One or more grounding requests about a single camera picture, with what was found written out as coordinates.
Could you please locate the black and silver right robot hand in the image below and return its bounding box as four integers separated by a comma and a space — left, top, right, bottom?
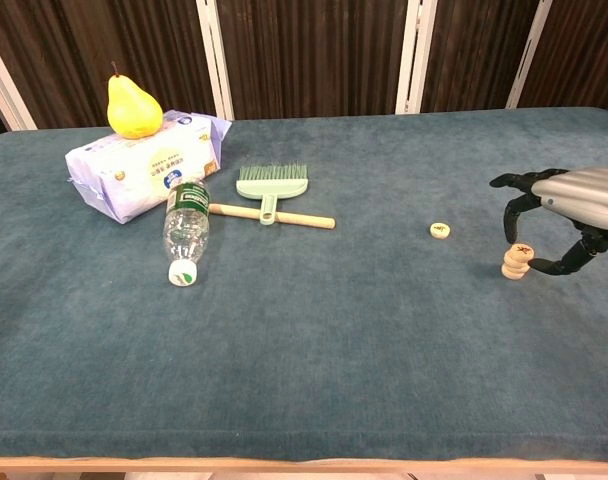
488, 167, 608, 278

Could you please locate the mint green hand brush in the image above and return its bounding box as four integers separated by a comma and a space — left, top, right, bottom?
235, 162, 309, 227

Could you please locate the dark brown partition panel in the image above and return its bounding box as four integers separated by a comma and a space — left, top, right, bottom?
0, 0, 235, 132
196, 0, 438, 121
505, 0, 608, 110
394, 0, 553, 115

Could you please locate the blue felt table cloth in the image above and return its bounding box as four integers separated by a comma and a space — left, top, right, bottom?
0, 106, 608, 464

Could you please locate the clear plastic bottle green label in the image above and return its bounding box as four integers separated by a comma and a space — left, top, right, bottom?
162, 177, 213, 287

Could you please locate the white purple wet wipes pack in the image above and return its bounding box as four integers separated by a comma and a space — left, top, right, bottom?
64, 109, 233, 225

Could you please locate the yellow pear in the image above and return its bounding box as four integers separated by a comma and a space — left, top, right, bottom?
106, 60, 164, 140

